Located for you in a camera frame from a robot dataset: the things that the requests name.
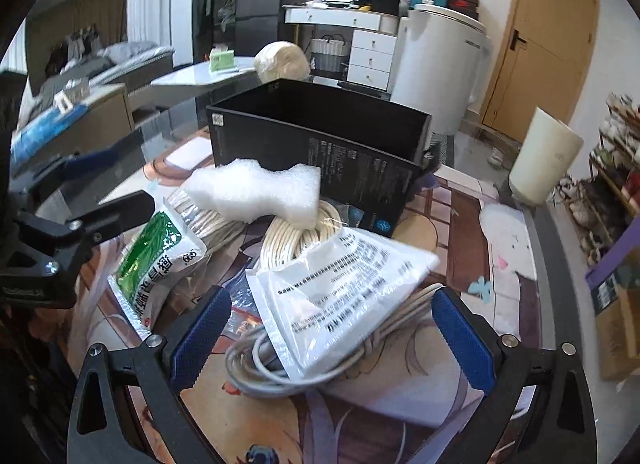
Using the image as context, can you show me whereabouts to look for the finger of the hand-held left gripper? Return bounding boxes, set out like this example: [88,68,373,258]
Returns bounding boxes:
[10,130,147,197]
[15,189,157,272]

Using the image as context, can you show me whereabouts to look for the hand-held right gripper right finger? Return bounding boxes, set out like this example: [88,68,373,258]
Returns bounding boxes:
[431,288,599,464]

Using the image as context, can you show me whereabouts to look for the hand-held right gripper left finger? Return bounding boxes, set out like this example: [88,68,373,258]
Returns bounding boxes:
[67,285,233,464]

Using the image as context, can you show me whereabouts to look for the green snack bag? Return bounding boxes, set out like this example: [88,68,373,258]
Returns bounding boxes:
[107,194,208,337]

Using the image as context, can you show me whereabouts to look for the bagged striped rope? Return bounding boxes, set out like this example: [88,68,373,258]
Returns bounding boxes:
[165,189,246,265]

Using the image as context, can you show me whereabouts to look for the white rope coil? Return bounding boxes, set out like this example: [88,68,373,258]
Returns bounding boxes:
[259,199,346,275]

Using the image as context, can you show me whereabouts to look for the white printed plastic bag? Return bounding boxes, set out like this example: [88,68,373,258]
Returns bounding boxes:
[245,229,442,381]

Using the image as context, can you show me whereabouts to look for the black cardboard box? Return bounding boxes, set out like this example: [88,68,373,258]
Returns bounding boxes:
[206,78,433,239]

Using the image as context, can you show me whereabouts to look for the beige bedside cabinet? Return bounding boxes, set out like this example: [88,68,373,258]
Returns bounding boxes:
[75,84,135,141]

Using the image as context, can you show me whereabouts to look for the blue printed pack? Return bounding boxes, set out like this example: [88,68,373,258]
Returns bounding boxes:
[12,109,78,157]

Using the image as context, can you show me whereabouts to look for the bed with grey bedding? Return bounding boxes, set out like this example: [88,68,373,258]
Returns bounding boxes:
[30,41,176,100]

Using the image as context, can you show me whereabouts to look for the printed table mat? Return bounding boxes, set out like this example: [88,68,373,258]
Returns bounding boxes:
[65,129,541,464]

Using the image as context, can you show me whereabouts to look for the grey side table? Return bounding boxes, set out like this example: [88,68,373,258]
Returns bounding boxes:
[150,56,261,95]

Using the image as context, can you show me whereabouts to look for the white foam piece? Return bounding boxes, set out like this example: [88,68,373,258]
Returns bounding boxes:
[185,159,322,231]

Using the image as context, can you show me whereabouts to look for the open cardboard box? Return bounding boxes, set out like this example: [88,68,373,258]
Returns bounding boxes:
[592,269,640,380]

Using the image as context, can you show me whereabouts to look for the green tissue box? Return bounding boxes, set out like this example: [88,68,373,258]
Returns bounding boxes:
[208,46,236,72]

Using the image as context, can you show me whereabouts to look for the rows of sneakers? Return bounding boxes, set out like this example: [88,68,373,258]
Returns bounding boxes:
[562,94,640,265]

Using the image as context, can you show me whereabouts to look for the dark open wardrobe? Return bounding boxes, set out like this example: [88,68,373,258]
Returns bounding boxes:
[192,0,241,62]

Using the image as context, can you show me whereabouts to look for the cream cylindrical bin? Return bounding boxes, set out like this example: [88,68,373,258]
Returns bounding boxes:
[509,106,585,206]

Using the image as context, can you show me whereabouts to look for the cream yarn ball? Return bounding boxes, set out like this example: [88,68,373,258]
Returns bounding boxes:
[253,41,311,84]

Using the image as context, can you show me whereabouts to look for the wooden shoe rack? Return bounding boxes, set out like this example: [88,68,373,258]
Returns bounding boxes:
[560,91,640,265]

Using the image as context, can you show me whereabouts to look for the woven basket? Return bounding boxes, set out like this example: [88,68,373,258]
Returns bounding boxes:
[309,36,349,77]

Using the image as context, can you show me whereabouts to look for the large white cylindrical bin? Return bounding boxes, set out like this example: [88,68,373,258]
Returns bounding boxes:
[390,4,493,136]

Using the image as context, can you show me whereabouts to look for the white dressing table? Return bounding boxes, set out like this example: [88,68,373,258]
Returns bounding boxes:
[284,5,401,86]

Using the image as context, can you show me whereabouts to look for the wooden door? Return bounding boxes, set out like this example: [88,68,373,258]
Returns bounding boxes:
[480,0,601,131]

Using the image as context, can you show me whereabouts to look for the black bag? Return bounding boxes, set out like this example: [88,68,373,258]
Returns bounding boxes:
[350,0,401,15]

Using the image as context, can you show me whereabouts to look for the dark shoe box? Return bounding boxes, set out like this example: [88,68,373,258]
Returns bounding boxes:
[447,0,481,20]

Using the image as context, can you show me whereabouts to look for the grey cable bundle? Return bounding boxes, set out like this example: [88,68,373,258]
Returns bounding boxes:
[225,284,446,397]

